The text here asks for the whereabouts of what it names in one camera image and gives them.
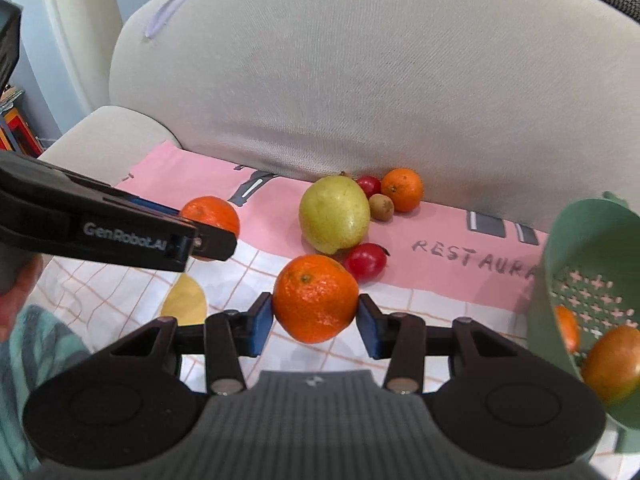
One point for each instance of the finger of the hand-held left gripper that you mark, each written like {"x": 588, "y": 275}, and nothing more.
{"x": 150, "y": 206}
{"x": 215, "y": 245}

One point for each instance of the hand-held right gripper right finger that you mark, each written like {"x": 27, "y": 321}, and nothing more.
{"x": 367, "y": 327}

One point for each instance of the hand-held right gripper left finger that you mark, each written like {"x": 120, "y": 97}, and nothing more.
{"x": 261, "y": 325}

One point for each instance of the orange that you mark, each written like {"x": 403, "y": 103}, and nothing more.
{"x": 402, "y": 189}
{"x": 567, "y": 330}
{"x": 316, "y": 299}
{"x": 210, "y": 212}

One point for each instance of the large red cherry tomato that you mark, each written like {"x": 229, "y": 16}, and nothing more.
{"x": 365, "y": 261}

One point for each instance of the green-yellow apple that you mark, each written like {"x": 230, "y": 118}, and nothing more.
{"x": 332, "y": 215}

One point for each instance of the green plastic colander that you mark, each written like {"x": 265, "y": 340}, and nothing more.
{"x": 565, "y": 240}

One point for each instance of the person's left hand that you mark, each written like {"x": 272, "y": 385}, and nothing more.
{"x": 27, "y": 295}

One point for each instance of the pink printed cloth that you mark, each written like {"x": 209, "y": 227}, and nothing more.
{"x": 450, "y": 270}

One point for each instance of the stack of colourful books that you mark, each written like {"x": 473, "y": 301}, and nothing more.
{"x": 15, "y": 125}

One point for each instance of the small brown kiwi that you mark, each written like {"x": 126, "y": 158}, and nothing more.
{"x": 382, "y": 207}

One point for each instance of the small red cherry tomato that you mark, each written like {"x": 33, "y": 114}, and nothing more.
{"x": 369, "y": 186}

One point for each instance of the teal striped clothing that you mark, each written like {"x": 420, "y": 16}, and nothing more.
{"x": 35, "y": 390}

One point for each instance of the black box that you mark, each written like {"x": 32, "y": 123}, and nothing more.
{"x": 9, "y": 42}

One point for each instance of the beige fabric sofa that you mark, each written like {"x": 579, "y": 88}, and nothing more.
{"x": 350, "y": 85}

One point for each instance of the orange-red mango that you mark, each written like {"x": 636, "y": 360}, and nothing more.
{"x": 612, "y": 362}

